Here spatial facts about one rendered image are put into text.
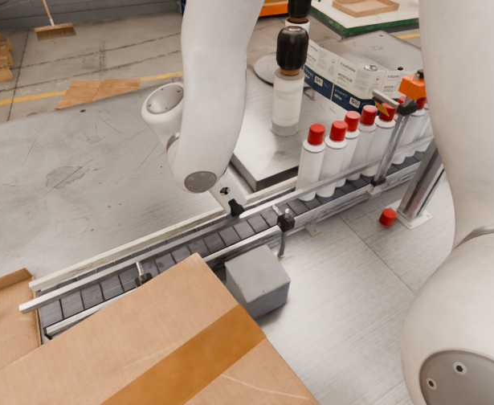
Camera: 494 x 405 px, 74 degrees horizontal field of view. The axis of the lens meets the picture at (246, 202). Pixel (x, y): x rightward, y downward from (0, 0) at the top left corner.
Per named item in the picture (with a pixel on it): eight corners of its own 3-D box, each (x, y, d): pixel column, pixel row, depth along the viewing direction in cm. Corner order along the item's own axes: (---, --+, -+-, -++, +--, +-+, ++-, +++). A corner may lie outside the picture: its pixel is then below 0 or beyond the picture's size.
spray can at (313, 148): (307, 185, 87) (319, 118, 72) (319, 198, 84) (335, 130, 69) (291, 192, 85) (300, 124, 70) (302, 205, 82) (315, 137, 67)
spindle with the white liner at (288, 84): (287, 117, 109) (298, 19, 87) (304, 131, 104) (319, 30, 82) (264, 124, 106) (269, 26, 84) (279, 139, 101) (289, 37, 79)
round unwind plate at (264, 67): (301, 49, 146) (301, 46, 145) (347, 77, 128) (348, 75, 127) (240, 63, 136) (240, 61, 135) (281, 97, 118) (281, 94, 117)
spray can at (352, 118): (326, 173, 90) (341, 106, 75) (345, 177, 89) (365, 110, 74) (324, 186, 87) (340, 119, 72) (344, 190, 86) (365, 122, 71)
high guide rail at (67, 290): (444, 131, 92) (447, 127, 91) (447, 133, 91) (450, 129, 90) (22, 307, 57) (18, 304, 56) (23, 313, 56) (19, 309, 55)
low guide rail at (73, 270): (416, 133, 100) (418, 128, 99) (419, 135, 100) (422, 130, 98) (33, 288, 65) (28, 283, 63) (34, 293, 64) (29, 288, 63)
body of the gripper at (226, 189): (235, 168, 57) (254, 202, 66) (211, 137, 63) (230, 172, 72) (200, 192, 57) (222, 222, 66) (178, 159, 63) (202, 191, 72)
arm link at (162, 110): (230, 165, 55) (216, 131, 60) (197, 105, 44) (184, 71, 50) (185, 186, 55) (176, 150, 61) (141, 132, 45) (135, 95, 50)
